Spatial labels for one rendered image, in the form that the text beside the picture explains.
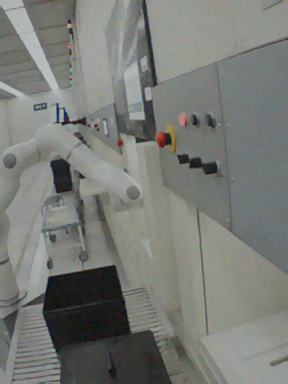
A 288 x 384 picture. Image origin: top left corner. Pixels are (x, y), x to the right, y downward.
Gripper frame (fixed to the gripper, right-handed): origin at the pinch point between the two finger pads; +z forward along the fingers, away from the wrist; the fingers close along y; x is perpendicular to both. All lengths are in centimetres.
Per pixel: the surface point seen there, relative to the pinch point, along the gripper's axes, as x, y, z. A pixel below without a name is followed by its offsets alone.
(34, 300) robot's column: -45, -24, -72
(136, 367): -34, 48, -37
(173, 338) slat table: -44, 27, -21
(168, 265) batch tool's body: -16.3, 26.5, -19.7
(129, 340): -34, 35, -36
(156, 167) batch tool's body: 14.0, 26.5, -19.6
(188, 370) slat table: -44, 44, -22
